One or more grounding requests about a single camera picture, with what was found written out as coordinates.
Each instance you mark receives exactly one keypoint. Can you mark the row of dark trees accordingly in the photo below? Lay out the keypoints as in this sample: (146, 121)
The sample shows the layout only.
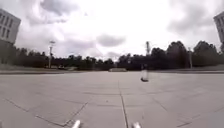
(176, 56)

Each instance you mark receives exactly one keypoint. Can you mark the thin pole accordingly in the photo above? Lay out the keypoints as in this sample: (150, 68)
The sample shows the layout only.
(190, 58)

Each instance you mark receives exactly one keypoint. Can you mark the tall mast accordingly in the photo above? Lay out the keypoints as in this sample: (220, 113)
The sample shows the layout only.
(147, 48)

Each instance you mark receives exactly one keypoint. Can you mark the grey paved plaza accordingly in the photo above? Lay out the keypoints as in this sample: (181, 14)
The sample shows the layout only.
(100, 90)

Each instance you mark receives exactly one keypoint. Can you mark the grey building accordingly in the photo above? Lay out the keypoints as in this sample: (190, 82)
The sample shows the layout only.
(220, 25)

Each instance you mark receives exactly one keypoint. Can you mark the grass strip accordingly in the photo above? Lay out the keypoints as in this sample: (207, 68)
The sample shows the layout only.
(20, 67)

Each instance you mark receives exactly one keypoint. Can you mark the pale multi-storey building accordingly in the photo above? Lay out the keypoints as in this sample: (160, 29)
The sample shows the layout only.
(8, 26)

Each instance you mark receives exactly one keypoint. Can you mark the low raised platform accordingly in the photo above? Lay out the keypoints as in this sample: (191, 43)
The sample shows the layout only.
(117, 69)

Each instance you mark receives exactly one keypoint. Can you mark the floodlight pole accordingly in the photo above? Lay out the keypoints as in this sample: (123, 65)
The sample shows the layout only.
(50, 53)

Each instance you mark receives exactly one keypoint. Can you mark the robot's own part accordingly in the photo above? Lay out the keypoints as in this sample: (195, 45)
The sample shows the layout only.
(136, 125)
(76, 124)

